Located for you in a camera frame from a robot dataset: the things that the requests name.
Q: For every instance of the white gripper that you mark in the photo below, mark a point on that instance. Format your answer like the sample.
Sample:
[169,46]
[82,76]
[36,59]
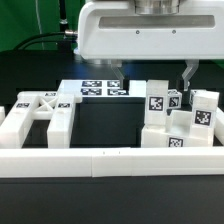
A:
[188,30]

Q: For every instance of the white chair seat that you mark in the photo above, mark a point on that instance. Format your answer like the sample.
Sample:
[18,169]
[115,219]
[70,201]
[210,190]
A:
[178,132]

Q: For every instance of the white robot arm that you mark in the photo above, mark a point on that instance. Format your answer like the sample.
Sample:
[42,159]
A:
[189,30]

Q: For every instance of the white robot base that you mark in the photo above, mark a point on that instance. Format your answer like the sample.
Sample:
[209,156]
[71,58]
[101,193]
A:
[79,58]

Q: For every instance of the white tagged cube left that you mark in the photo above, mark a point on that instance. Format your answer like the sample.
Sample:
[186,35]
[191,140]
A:
[174,99]

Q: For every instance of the white left fence stub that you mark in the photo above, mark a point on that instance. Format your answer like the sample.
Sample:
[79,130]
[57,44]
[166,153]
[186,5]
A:
[2,114]

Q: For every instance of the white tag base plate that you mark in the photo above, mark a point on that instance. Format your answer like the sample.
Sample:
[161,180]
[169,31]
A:
[102,88]

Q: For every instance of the white right fence wall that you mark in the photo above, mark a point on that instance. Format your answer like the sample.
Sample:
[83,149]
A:
[219,126]

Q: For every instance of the white fence wall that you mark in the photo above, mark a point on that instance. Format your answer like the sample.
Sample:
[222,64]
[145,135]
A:
[110,162]
[219,126]

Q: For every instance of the white front fence wall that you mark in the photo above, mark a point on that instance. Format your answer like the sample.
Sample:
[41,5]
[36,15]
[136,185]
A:
[110,162]

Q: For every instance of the white chair back frame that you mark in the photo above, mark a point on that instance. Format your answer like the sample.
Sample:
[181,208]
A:
[57,108]

